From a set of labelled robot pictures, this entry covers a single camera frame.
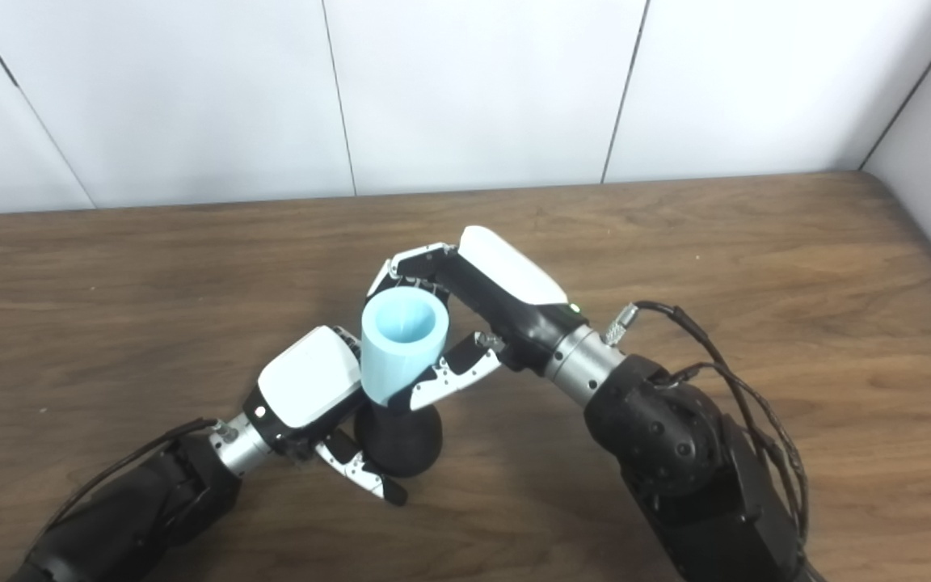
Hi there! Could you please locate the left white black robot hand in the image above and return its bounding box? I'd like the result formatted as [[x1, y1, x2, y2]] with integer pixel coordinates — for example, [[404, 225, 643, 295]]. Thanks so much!
[[243, 325, 410, 508]]

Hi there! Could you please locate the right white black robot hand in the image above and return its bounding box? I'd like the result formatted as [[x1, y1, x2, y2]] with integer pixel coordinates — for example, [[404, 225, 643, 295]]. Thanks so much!
[[366, 226, 589, 411]]

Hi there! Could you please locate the light blue cylinder cup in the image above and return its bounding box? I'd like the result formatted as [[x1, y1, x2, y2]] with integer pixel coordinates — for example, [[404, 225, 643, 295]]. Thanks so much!
[[360, 287, 450, 407]]

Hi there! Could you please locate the black funnel-shaped nozzle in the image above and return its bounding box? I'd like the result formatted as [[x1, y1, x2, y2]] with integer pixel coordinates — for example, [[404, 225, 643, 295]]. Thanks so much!
[[354, 396, 444, 478]]

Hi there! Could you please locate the right wrist cable with connector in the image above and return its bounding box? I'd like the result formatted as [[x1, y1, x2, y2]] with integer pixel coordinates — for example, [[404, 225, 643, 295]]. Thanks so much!
[[603, 300, 810, 559]]

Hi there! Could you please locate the thin black right arm wire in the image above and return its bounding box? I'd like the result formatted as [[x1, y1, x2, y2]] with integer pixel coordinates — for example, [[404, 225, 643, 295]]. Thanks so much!
[[672, 361, 806, 534]]

